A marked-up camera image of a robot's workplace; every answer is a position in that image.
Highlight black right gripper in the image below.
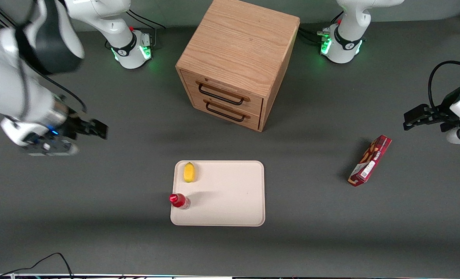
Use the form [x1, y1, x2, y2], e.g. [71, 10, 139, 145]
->
[56, 105, 109, 141]

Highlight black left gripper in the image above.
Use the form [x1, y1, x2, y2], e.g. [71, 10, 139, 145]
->
[403, 86, 460, 133]

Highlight red coke bottle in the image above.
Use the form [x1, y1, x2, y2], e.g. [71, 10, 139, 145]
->
[169, 193, 191, 210]

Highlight beige plastic tray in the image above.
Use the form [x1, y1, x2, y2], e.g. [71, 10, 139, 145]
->
[170, 160, 266, 227]

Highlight red snack box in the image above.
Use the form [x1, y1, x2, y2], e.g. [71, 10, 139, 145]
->
[348, 134, 392, 187]

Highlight yellow lemon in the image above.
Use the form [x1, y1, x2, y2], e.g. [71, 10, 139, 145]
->
[183, 162, 196, 183]

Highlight wooden drawer cabinet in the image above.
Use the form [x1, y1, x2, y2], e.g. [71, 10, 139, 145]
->
[175, 0, 301, 133]

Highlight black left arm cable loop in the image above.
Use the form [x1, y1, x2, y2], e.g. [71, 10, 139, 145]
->
[428, 60, 460, 110]

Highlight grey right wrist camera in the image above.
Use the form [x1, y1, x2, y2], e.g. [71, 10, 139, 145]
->
[21, 139, 80, 157]

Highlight black right arm wrist cable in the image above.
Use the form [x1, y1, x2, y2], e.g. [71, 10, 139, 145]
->
[19, 23, 88, 114]

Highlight black right arm base cables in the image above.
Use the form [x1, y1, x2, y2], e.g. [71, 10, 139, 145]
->
[128, 9, 167, 49]

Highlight black arm base cables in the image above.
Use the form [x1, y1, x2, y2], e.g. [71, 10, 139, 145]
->
[298, 11, 345, 46]
[128, 9, 167, 49]

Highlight black metal drawer handle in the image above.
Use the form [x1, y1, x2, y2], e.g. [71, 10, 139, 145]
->
[205, 102, 246, 123]
[198, 83, 245, 106]

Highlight black left arm base cables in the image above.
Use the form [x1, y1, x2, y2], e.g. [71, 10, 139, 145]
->
[298, 11, 345, 46]

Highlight black cable on table edge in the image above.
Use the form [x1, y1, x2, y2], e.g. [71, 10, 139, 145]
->
[0, 252, 74, 279]

